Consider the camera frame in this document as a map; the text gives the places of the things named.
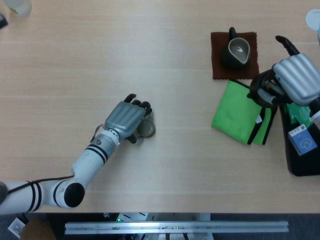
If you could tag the brown cloth mat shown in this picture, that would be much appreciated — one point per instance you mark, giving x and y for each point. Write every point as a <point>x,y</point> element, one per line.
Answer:
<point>217,50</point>

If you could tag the green microfiber cloth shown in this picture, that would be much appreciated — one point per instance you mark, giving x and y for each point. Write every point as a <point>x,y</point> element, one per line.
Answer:
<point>235,115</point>

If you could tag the frosted glass bottle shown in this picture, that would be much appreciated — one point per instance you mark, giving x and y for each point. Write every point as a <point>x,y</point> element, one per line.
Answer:
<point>21,7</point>

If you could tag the white round plastic lid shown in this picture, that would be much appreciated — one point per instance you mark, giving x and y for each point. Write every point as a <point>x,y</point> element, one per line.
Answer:
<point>313,20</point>

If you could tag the small dark tea cup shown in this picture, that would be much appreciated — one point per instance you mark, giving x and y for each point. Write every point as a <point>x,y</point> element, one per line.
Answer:
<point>148,127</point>

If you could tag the white floor socket box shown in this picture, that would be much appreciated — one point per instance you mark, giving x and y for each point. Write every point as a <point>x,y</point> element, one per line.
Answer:
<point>16,227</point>

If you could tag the black plastic tray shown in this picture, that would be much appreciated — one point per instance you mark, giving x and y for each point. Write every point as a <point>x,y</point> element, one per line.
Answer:
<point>300,165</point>

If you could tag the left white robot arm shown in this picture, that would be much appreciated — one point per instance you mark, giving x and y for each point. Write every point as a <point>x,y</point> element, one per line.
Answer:
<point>87,162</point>

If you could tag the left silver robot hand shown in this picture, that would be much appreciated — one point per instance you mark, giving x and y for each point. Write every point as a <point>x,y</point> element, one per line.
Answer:
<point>123,117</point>

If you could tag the brown round stool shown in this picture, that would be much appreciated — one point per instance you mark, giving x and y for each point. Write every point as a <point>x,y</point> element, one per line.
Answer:
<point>37,231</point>

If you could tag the green tea packet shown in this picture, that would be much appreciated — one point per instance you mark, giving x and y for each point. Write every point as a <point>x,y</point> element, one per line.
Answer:
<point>298,115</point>

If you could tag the dark ceramic pouring pitcher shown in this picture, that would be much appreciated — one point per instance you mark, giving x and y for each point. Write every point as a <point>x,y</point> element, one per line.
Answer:
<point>228,61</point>

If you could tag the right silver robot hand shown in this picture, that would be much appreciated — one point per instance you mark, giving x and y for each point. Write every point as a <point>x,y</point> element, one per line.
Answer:
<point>297,77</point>

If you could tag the aluminium profile rail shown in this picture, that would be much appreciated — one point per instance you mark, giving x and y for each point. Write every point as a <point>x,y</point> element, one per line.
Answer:
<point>175,227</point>

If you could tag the blue and white small box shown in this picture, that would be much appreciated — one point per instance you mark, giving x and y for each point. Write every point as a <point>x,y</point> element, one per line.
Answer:
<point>303,142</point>

